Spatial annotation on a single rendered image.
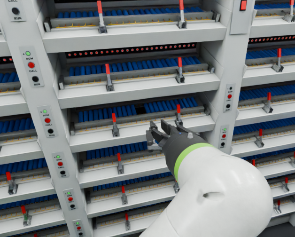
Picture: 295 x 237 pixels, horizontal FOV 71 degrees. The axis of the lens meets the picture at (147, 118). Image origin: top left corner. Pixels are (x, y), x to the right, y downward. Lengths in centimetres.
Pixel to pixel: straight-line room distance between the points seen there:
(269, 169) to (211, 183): 110
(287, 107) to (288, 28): 37
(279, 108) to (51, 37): 100
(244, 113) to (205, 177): 78
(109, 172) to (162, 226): 66
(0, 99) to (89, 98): 29
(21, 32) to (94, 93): 27
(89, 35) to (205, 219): 60
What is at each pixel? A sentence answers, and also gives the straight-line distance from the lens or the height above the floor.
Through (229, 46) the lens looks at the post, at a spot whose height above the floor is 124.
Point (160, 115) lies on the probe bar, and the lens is 89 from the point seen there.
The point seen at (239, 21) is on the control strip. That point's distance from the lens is 85.
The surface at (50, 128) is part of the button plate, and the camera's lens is 80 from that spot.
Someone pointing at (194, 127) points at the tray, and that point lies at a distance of 89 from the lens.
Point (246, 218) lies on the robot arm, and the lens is 28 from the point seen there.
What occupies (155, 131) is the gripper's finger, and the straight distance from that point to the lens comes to 54.
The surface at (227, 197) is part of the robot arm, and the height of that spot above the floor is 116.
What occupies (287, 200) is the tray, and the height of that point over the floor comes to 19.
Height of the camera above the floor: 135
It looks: 27 degrees down
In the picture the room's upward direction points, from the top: 3 degrees counter-clockwise
